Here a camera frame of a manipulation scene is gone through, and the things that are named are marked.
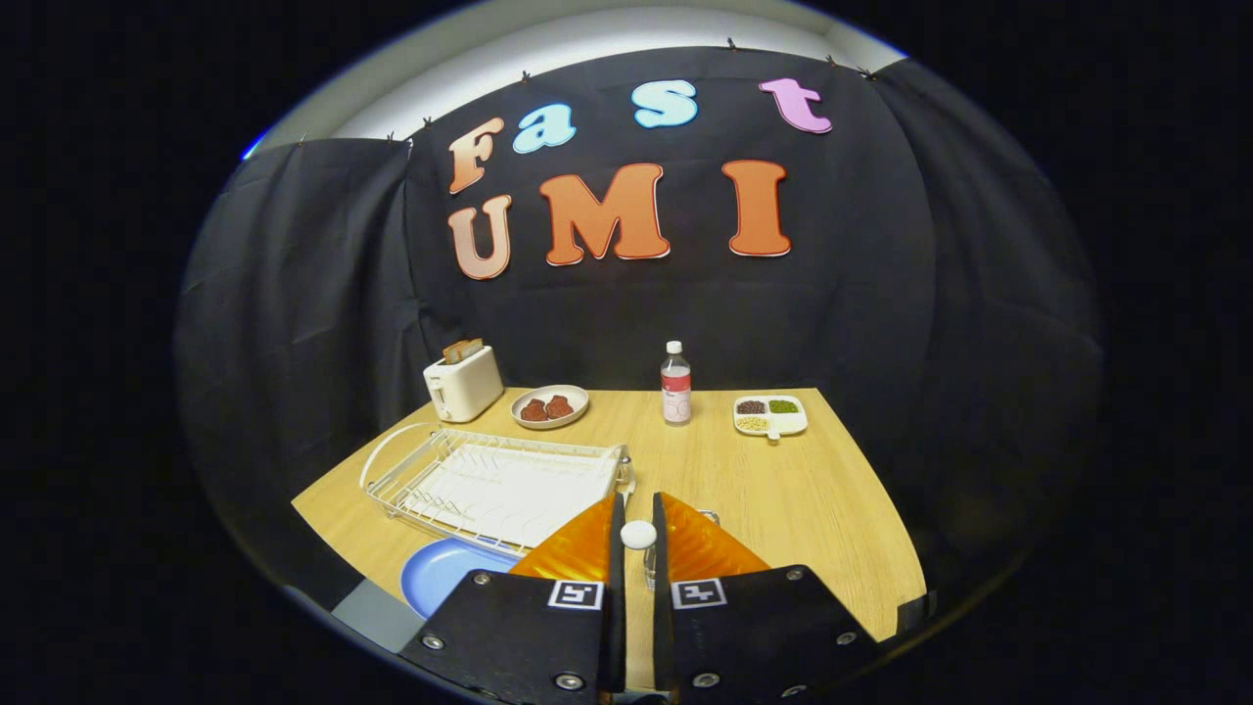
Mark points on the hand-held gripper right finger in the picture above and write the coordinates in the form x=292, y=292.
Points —
x=662, y=627

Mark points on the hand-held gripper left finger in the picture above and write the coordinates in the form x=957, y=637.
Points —
x=618, y=607

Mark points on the light blue plate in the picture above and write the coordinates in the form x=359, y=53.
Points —
x=440, y=578

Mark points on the small beige plate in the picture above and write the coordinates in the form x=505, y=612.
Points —
x=576, y=396

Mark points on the white divided dish with beans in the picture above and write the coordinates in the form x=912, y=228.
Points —
x=791, y=421

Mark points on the brown meat piece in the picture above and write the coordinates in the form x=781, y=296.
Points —
x=559, y=407
x=533, y=411

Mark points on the clear bottle with white cap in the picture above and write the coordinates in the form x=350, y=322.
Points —
x=676, y=392

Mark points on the grey flat panel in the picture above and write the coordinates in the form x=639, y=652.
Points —
x=377, y=615

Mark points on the black table clamp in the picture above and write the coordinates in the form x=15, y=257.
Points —
x=912, y=615

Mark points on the white toaster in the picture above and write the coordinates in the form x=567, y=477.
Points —
x=465, y=387

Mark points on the toast slice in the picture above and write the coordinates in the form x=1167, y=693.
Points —
x=462, y=351

